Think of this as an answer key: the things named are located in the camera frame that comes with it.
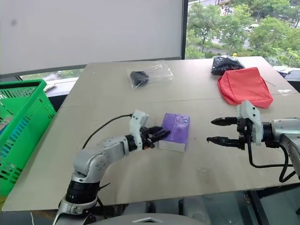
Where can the purple and white clutter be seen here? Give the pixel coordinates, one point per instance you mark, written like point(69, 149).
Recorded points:
point(287, 70)

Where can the grey robot torso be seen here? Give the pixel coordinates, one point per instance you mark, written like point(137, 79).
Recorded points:
point(150, 220)

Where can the white roller blind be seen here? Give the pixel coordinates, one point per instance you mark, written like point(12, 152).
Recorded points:
point(93, 30)

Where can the red fabric pouch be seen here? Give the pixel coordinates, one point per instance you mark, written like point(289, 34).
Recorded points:
point(246, 87)

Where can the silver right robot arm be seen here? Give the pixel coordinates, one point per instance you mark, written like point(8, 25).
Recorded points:
point(286, 127)

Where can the black crinkled plastic bag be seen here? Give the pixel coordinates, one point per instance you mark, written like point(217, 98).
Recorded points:
point(225, 64)

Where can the white flat device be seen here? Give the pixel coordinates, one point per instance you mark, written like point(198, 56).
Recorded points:
point(49, 87)

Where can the dark window frame post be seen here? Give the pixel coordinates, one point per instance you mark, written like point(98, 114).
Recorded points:
point(184, 28)

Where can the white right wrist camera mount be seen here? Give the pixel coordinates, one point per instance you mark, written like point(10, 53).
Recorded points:
point(252, 112)

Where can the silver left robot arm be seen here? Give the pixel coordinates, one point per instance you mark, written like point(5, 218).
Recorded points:
point(98, 159)

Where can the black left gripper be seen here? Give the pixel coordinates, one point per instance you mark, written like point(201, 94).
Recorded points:
point(145, 138)

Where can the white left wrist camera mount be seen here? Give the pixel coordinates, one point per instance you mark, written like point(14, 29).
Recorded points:
point(137, 124)

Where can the clear plastic strip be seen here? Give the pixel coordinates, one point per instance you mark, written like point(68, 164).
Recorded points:
point(284, 92)

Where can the white car outside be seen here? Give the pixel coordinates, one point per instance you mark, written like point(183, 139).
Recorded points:
point(252, 27)

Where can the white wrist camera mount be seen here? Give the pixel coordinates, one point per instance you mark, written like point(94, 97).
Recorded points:
point(252, 112)
point(137, 124)

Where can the purple tissue pack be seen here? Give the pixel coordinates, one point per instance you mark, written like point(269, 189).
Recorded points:
point(177, 131)

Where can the clear bag with black item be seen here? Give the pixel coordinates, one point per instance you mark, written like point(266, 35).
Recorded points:
point(150, 75)

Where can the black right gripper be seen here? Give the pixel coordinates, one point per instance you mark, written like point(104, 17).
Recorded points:
point(243, 133)

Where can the green plastic basket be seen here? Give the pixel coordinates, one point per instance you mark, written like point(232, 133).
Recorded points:
point(35, 112)

